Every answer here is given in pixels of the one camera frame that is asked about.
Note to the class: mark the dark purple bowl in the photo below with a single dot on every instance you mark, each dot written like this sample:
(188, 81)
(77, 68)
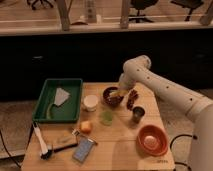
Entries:
(111, 100)

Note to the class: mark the orange bowl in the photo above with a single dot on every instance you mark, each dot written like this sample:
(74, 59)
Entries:
(159, 134)

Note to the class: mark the orange round fruit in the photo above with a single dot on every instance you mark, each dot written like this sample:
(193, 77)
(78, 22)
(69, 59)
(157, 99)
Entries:
(86, 127)

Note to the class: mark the metal cup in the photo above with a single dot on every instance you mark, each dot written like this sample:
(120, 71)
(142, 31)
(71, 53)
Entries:
(138, 113)

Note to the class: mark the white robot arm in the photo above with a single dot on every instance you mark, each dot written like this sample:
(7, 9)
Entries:
(197, 107)

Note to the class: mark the green translucent cup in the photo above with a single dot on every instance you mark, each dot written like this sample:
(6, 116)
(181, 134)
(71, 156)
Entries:
(106, 118)

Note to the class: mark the pale egg in orange bowl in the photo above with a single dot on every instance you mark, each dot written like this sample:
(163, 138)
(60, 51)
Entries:
(150, 142)

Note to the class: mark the small white cup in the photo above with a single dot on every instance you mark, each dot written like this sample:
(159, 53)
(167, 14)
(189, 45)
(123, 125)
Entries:
(90, 102)

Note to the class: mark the green vegetable in tray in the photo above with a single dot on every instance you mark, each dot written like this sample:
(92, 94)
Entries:
(49, 114)

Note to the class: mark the white handled brush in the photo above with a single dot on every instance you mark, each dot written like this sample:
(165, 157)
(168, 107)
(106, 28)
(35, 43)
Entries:
(44, 149)

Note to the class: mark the brown dried food piece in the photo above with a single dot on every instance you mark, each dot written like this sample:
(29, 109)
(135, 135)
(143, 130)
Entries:
(133, 96)

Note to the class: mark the blue sponge block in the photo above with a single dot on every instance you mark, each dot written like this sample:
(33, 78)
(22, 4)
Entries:
(83, 149)

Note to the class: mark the green plastic tray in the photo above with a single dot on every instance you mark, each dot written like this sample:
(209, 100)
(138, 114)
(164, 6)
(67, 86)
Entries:
(69, 111)

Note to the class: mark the black handled tool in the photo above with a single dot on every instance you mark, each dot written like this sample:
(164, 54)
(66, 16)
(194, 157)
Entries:
(51, 150)

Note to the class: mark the yellow banana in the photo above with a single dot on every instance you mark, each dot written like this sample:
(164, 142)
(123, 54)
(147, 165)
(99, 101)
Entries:
(118, 92)

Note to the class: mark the grey cloth in tray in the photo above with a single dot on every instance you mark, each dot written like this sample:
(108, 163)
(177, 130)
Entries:
(61, 96)

